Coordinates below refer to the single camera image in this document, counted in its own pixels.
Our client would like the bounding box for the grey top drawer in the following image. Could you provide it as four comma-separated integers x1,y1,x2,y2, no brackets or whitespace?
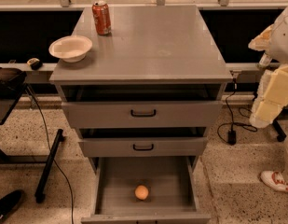
62,101,222,128

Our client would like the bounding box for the black shoe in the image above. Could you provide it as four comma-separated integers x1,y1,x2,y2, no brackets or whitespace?
0,189,23,222

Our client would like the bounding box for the grey drawer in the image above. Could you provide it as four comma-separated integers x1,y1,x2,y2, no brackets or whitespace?
62,101,222,128
81,156,211,224
79,137,207,158

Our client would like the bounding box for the white paper bowl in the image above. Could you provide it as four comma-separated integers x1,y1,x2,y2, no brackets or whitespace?
48,35,92,63

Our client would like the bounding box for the yellow black tape measure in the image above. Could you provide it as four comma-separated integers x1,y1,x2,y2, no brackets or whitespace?
27,58,43,70

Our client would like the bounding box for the black cable left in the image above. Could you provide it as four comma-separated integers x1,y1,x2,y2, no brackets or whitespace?
25,86,75,224

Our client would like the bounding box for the black table frame leg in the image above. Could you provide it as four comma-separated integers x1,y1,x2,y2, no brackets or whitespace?
0,128,65,204

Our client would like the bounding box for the black stand leg right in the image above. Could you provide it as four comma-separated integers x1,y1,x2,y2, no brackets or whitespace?
272,120,286,142

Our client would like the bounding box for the orange fruit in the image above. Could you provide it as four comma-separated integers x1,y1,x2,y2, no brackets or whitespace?
134,185,149,201

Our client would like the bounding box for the grey middle drawer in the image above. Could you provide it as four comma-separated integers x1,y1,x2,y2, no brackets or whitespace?
79,137,207,158

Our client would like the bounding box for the black power cable right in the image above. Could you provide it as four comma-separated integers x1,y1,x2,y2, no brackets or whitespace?
216,77,259,146

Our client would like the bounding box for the grey bottom drawer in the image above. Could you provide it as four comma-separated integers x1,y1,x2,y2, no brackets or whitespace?
81,156,211,224

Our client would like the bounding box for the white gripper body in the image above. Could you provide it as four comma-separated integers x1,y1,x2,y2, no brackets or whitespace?
269,7,288,63

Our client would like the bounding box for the clear plastic bottle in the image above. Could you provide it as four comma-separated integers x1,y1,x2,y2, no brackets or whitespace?
258,53,272,69

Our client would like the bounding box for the grey drawer cabinet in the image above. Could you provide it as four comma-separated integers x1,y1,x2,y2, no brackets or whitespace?
48,5,234,173

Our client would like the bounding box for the red soda can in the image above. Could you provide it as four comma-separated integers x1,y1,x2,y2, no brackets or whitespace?
92,1,111,35

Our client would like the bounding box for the white red sneaker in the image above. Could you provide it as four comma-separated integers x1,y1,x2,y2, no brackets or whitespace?
260,171,288,193

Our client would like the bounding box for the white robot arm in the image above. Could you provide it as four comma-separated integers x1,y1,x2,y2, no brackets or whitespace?
248,7,288,128

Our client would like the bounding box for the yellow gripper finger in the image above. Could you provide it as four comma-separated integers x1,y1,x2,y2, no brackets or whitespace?
248,25,273,51
250,64,288,128

